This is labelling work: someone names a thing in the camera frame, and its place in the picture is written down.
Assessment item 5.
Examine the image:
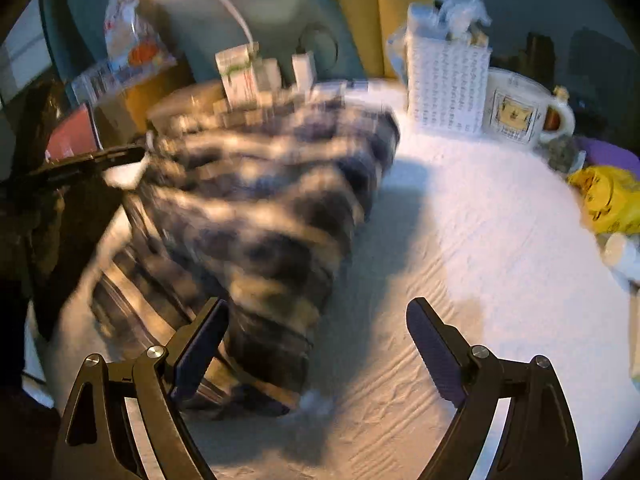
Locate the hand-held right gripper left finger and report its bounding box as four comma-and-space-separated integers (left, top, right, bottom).
52, 297, 231, 480

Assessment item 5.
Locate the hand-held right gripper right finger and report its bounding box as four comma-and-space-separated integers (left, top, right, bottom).
406, 297, 583, 480

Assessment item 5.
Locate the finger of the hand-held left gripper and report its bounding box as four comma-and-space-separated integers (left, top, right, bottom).
30, 144, 148, 182

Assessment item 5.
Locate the black and cream plaid shirt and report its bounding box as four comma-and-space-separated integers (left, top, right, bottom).
90, 95, 401, 418

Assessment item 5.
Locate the tablet with red screen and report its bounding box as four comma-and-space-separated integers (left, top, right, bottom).
45, 102, 103, 163

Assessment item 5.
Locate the brown cardboard box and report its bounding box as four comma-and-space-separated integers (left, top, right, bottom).
95, 60, 196, 131

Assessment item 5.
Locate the tan round bowl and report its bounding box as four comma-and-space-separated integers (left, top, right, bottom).
145, 82, 226, 131

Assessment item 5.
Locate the white textured table cloth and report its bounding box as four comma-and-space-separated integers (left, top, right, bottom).
25, 80, 640, 480

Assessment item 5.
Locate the red white snack packet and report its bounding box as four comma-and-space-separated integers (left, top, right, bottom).
70, 0, 178, 106

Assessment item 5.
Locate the green white carton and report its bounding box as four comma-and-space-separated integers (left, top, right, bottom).
215, 44, 261, 106

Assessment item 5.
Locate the white printed plastic bag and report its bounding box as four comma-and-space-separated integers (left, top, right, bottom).
600, 232, 640, 286

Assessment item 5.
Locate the white charger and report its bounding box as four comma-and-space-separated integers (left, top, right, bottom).
292, 50, 317, 88

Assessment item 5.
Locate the yellow plastic bag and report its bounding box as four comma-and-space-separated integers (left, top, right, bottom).
567, 165, 640, 236

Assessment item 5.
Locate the grey green crumpled cloth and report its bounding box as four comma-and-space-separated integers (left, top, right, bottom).
547, 135, 583, 173

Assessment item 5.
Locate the white power strip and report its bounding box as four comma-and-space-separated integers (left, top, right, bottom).
310, 79, 371, 103

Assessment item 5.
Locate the white bear print mug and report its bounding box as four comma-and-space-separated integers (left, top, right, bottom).
482, 67, 576, 148

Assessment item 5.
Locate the white plastic basket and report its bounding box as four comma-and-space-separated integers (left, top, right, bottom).
405, 2, 493, 138

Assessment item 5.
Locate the purple cloth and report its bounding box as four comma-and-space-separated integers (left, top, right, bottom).
575, 135, 640, 181

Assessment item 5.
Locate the yellow curtain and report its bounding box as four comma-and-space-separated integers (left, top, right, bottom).
315, 0, 436, 81

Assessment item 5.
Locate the clear crumpled plastic bag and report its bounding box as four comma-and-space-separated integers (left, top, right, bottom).
435, 0, 493, 36

